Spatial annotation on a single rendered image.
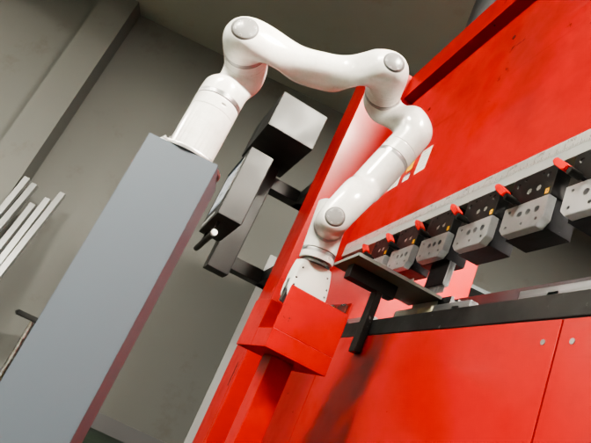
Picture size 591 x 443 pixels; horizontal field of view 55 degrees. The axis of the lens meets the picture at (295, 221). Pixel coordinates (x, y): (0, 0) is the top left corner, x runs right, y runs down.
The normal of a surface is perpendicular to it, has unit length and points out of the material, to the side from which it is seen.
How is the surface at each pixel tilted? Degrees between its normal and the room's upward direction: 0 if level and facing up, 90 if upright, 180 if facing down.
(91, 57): 90
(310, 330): 90
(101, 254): 90
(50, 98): 90
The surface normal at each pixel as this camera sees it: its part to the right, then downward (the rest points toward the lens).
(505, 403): -0.87, -0.47
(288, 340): 0.40, -0.17
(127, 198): 0.18, -0.29
